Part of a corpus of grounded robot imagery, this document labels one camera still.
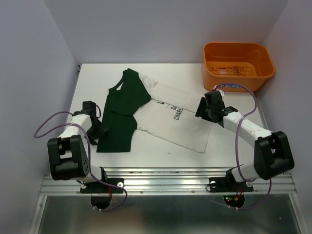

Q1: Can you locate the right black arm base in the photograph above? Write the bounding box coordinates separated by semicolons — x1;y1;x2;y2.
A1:
206;169;254;193

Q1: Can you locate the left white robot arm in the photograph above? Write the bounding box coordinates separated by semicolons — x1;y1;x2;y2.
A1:
47;114;109;192

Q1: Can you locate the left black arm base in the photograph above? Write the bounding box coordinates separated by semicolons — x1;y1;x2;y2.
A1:
79;171;124;194

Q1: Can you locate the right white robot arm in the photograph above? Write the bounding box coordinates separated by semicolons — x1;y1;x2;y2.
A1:
195;97;294;190

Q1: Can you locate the white and green t-shirt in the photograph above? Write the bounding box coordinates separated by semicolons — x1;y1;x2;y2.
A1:
97;68;212;153

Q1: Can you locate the orange plastic basket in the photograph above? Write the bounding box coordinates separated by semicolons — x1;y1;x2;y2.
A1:
201;42;275;92

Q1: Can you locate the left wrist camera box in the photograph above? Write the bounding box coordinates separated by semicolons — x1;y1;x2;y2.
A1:
73;101;102;119

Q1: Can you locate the aluminium mounting rail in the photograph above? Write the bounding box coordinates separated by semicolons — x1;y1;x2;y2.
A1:
39;167;297;196

